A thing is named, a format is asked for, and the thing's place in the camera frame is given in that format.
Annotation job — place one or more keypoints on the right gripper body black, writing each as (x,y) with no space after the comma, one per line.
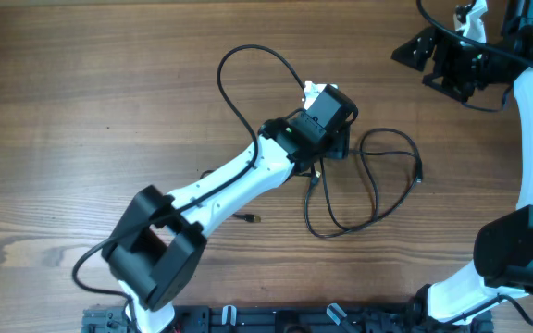
(462,68)

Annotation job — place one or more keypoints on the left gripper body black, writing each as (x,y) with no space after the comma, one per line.
(338,145)

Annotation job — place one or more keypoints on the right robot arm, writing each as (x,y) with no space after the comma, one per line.
(501,269)

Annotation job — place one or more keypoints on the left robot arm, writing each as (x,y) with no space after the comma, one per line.
(159,240)

